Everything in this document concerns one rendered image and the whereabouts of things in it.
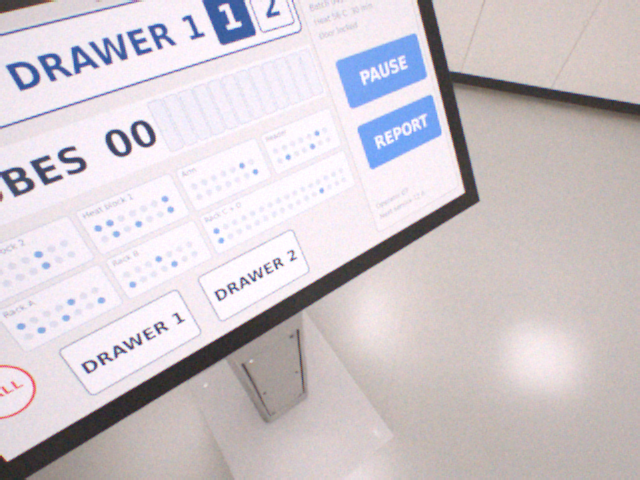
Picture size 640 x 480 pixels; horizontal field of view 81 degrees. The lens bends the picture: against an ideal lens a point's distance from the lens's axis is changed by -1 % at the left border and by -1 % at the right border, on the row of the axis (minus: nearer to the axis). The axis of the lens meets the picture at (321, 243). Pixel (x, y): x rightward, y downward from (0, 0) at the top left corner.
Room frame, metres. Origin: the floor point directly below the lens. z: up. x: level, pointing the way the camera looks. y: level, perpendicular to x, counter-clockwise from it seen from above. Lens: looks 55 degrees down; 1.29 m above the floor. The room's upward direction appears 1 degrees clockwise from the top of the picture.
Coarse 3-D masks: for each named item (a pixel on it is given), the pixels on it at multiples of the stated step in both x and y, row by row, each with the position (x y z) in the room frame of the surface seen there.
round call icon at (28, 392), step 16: (0, 368) 0.07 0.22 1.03; (16, 368) 0.07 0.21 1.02; (0, 384) 0.06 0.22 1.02; (16, 384) 0.06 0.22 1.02; (32, 384) 0.07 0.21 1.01; (0, 400) 0.05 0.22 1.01; (16, 400) 0.06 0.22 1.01; (32, 400) 0.06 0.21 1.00; (0, 416) 0.05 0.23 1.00; (16, 416) 0.05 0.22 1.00
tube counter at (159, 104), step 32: (256, 64) 0.29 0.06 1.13; (288, 64) 0.30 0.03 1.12; (160, 96) 0.25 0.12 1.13; (192, 96) 0.25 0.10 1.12; (224, 96) 0.26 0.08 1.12; (256, 96) 0.27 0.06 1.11; (288, 96) 0.29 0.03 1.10; (320, 96) 0.30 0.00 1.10; (96, 128) 0.21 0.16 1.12; (128, 128) 0.22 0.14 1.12; (160, 128) 0.23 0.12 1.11; (192, 128) 0.24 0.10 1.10; (224, 128) 0.25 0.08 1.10; (128, 160) 0.20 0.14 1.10; (160, 160) 0.21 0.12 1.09
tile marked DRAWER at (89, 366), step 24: (144, 312) 0.12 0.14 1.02; (168, 312) 0.13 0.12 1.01; (96, 336) 0.10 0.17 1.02; (120, 336) 0.10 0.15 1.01; (144, 336) 0.11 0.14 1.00; (168, 336) 0.11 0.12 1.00; (192, 336) 0.11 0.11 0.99; (72, 360) 0.08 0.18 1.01; (96, 360) 0.09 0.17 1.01; (120, 360) 0.09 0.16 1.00; (144, 360) 0.09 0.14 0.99; (96, 384) 0.07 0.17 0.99
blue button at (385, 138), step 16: (432, 96) 0.35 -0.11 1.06; (400, 112) 0.32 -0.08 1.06; (416, 112) 0.33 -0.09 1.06; (432, 112) 0.34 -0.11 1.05; (368, 128) 0.30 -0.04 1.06; (384, 128) 0.30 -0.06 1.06; (400, 128) 0.31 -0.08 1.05; (416, 128) 0.32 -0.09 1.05; (432, 128) 0.33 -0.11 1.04; (368, 144) 0.29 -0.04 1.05; (384, 144) 0.29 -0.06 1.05; (400, 144) 0.30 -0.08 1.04; (416, 144) 0.31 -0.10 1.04; (368, 160) 0.28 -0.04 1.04; (384, 160) 0.28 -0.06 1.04
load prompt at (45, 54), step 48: (144, 0) 0.29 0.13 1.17; (192, 0) 0.30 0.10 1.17; (240, 0) 0.32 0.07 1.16; (288, 0) 0.34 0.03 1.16; (0, 48) 0.23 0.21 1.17; (48, 48) 0.24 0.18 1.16; (96, 48) 0.25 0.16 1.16; (144, 48) 0.27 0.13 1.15; (192, 48) 0.28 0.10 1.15; (240, 48) 0.30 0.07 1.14; (0, 96) 0.21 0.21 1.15; (48, 96) 0.22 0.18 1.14; (96, 96) 0.23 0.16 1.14
